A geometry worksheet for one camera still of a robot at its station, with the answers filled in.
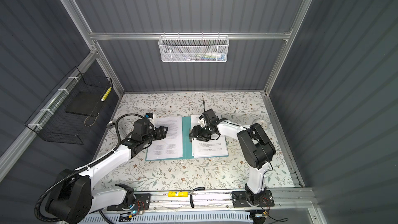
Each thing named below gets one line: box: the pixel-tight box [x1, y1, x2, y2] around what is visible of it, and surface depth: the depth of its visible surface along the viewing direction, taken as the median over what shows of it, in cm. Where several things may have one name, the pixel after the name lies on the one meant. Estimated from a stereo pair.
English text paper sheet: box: [146, 115, 183, 161], surface depth 94 cm
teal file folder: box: [145, 116, 230, 162], surface depth 93 cm
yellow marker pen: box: [100, 86, 112, 102], surface depth 83 cm
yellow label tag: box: [167, 190, 189, 198], surface depth 76 cm
